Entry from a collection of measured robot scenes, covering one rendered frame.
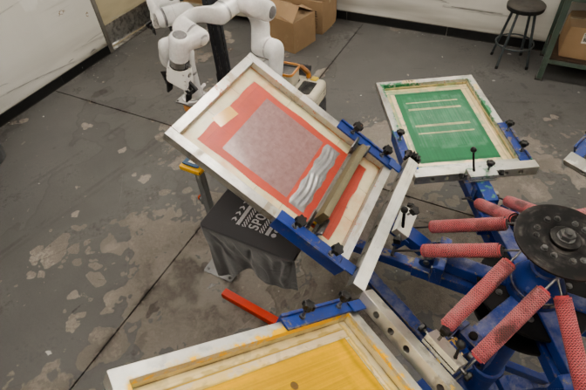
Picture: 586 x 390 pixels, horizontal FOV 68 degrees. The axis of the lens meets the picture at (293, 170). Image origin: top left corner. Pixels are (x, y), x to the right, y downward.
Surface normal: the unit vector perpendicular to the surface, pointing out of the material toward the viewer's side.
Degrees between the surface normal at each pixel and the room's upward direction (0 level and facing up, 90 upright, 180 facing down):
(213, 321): 0
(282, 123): 32
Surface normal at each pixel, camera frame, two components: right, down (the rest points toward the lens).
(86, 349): -0.06, -0.72
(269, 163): 0.42, -0.46
